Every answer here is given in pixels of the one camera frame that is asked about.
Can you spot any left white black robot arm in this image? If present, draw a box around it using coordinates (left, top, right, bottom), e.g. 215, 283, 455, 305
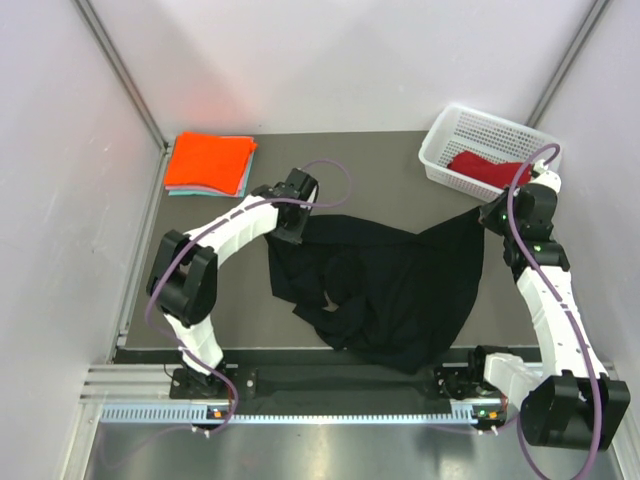
146, 168, 319, 397

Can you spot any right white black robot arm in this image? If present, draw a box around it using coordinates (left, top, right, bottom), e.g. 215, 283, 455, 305
466, 171, 631, 451

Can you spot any red t shirt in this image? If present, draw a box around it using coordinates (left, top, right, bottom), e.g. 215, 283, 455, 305
448, 151, 521, 189

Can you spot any white plastic basket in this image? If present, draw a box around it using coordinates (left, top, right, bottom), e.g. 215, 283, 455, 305
418, 103, 559, 202

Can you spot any right aluminium corner post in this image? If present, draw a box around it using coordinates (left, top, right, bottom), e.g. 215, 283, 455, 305
525, 0, 611, 128

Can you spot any orange folded t shirt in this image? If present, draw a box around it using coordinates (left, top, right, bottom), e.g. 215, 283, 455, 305
164, 132, 258, 197

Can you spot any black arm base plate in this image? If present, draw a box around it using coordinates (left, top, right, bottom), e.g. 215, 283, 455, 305
168, 349, 527, 414

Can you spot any grey slotted cable duct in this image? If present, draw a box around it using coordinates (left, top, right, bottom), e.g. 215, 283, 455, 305
100, 399, 506, 426

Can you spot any black t shirt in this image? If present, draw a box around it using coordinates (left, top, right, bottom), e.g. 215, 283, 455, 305
266, 208, 485, 373

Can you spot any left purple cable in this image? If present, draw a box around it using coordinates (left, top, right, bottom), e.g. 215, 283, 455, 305
99, 159, 352, 466

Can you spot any aluminium frame rail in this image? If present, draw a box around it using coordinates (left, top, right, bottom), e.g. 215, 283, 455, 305
80, 362, 497, 409

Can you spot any left aluminium corner post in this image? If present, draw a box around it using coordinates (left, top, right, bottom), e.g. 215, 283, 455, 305
71, 0, 169, 151

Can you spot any aluminium corner post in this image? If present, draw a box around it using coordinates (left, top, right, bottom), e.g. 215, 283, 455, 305
525, 0, 611, 128
71, 0, 169, 151

